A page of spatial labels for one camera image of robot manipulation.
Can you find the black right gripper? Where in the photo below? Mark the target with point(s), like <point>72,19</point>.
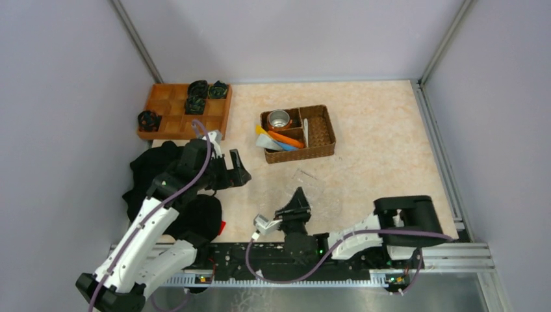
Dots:
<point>293,216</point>

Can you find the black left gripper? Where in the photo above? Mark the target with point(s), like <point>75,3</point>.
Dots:
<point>226,173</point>

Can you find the brown wicker divided basket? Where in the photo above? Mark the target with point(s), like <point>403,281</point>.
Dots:
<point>322,137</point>

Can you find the clear textured plastic tray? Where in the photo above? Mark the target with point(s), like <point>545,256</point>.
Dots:
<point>325,203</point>

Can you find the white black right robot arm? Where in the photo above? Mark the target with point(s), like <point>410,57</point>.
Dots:
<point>400,225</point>

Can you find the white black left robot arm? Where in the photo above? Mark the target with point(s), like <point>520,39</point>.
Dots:
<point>176,217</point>

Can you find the white toothpaste tube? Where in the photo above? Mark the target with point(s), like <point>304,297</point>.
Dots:
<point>266,142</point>

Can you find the orange toothbrush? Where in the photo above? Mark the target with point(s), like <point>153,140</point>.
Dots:
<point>286,140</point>

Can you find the red small object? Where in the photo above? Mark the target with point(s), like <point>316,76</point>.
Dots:
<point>222,226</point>

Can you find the black cloth pile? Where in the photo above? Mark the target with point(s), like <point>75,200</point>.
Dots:
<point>146,168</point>

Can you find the metal cup orange base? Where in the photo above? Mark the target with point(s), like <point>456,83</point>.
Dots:
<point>278,120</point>

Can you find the black patterned rolled sock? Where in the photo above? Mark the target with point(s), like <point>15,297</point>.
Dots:
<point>194,106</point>

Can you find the black green rolled sock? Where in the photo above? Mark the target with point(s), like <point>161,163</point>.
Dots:
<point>218,90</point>

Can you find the black orange rolled sock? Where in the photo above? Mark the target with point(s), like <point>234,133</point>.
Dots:
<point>149,121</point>

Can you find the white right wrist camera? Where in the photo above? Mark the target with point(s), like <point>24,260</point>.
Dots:
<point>264,226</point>

